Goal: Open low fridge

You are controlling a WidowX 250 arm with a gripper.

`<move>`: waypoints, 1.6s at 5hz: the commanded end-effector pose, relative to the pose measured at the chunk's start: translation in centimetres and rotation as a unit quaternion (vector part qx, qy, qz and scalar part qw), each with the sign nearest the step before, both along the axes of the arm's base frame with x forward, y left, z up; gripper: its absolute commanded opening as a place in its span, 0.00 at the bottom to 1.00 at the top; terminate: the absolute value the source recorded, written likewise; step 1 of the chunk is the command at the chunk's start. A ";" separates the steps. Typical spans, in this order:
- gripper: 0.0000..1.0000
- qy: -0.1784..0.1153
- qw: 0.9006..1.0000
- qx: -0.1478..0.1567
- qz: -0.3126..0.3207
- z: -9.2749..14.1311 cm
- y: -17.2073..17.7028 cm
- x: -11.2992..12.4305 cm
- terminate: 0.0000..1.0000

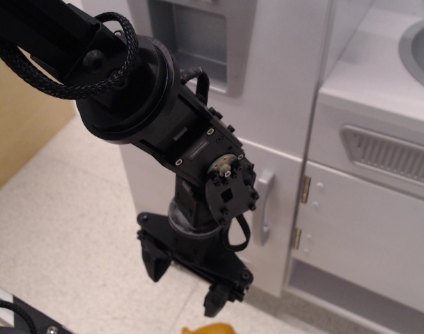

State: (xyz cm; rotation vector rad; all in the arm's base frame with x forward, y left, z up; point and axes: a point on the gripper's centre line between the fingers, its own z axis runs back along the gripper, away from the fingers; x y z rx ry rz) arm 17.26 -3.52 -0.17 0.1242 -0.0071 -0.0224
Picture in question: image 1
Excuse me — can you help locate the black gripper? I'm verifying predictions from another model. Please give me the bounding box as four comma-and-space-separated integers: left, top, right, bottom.
137, 212, 253, 317

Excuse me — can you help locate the white low fridge door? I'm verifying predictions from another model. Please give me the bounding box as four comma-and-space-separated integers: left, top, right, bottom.
119, 134, 307, 299

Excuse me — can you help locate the grey fridge door handle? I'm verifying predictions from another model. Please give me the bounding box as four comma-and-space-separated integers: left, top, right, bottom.
252, 169, 275, 246

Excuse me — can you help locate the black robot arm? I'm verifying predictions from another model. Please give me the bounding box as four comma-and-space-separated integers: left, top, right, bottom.
0, 1, 259, 317

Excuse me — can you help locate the white toy fridge cabinet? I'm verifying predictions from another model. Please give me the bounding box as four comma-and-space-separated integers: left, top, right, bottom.
119, 0, 340, 299

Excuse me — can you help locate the orange toy on floor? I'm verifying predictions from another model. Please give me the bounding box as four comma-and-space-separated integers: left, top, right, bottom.
181, 323, 236, 334

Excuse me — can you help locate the lower brass hinge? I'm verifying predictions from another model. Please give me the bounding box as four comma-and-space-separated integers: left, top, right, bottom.
292, 228, 301, 250

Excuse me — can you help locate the brass hinge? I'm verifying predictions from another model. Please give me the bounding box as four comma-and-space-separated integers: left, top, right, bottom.
292, 228, 301, 250
300, 175, 311, 204

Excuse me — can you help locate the upper brass hinge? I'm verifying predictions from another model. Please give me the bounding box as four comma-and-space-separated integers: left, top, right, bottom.
300, 175, 311, 204

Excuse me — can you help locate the white toy oven cabinet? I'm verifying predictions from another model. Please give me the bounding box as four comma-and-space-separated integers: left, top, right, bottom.
288, 1, 424, 333

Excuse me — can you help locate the light wooden panel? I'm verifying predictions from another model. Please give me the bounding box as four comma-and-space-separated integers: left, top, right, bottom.
0, 59, 75, 189

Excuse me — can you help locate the grey ice dispenser recess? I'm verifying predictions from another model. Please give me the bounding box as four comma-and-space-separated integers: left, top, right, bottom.
127, 1, 257, 97

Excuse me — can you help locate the grey oven vent panel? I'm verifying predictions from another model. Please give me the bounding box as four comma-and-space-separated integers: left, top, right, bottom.
340, 125, 424, 185

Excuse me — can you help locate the grey round sink basin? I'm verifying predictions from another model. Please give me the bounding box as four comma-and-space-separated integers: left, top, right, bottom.
399, 19, 424, 86

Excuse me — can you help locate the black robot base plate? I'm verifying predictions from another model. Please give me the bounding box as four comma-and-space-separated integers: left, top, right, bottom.
0, 287, 73, 334

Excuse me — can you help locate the black braided base cable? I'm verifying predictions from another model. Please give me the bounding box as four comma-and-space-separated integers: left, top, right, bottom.
0, 301, 32, 334

